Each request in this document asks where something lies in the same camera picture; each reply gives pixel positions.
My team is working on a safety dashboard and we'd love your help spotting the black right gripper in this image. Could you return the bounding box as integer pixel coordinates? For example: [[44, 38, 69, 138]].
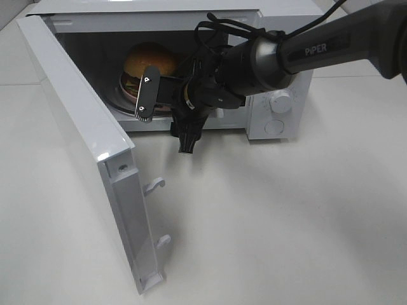
[[135, 65, 216, 154]]

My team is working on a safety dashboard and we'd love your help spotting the pink round plate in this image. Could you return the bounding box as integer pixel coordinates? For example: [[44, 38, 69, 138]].
[[118, 71, 174, 112]]

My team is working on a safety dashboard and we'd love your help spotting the white microwave door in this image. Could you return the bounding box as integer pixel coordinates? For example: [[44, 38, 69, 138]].
[[17, 15, 165, 294]]

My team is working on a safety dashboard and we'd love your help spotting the burger with brown bun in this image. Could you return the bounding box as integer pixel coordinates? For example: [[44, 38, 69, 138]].
[[121, 42, 178, 97]]

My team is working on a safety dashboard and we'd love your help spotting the round white door button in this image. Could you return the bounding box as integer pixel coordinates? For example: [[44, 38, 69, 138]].
[[265, 119, 284, 135]]

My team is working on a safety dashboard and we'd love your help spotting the white timer knob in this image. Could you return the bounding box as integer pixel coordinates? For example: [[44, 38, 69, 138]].
[[270, 90, 293, 114]]

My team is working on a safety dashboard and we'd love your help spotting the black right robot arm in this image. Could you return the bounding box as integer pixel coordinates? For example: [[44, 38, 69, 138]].
[[135, 1, 406, 153]]

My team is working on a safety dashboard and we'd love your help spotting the glass microwave turntable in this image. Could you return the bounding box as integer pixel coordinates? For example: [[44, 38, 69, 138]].
[[106, 95, 172, 117]]

